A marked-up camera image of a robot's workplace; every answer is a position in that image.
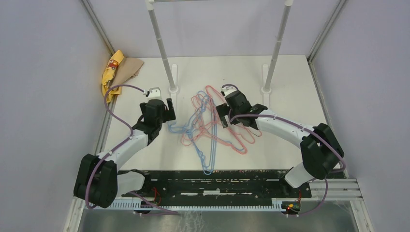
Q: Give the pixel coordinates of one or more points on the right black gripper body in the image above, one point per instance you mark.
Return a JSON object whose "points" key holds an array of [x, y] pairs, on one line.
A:
{"points": [[231, 112]]}

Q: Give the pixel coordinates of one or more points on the yellow printed cloth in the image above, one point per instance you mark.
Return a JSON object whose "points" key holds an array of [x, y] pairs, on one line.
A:
{"points": [[109, 74]]}

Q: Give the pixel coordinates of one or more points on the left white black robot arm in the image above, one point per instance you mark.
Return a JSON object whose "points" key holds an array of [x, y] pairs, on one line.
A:
{"points": [[98, 179]]}

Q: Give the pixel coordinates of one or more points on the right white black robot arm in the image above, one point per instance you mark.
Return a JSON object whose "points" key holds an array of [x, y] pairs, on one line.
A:
{"points": [[320, 150]]}

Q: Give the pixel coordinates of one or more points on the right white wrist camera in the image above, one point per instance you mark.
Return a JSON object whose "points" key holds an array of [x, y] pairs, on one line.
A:
{"points": [[225, 91]]}

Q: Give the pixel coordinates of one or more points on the left grey rack pole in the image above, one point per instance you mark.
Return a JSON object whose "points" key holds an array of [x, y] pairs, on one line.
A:
{"points": [[171, 70]]}

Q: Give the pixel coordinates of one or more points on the white slotted cable duct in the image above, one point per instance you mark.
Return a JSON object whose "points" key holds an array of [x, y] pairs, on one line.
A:
{"points": [[139, 205]]}

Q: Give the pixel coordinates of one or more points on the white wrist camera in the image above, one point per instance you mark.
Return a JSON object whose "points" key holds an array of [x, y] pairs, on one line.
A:
{"points": [[154, 94], [225, 91]]}

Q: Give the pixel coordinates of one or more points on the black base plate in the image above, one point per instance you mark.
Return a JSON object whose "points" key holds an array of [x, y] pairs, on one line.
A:
{"points": [[221, 188]]}

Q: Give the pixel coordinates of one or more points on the right grey rack pole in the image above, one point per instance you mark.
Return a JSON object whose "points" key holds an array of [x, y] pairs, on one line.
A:
{"points": [[268, 69]]}

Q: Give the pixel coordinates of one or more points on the grey rack pole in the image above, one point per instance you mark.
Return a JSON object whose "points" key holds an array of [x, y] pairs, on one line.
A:
{"points": [[268, 69], [171, 70]]}

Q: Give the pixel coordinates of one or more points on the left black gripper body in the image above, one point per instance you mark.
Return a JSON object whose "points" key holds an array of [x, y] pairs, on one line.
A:
{"points": [[163, 119]]}

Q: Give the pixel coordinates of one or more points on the beige cloth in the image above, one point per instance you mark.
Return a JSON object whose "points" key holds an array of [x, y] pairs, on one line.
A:
{"points": [[128, 68]]}

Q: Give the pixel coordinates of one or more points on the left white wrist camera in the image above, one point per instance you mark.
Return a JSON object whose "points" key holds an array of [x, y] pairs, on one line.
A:
{"points": [[154, 94]]}

